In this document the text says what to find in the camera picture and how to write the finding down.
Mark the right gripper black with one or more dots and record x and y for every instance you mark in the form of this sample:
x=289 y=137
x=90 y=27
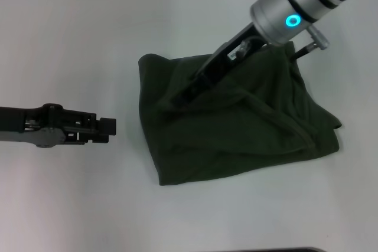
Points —
x=227 y=54

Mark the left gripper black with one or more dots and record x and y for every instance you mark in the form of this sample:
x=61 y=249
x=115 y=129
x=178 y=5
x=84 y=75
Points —
x=38 y=128

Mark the dark green printed t-shirt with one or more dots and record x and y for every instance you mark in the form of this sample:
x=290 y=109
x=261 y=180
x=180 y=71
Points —
x=236 y=116

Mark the silver plug connector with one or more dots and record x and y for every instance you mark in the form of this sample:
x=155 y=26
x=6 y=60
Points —
x=310 y=42

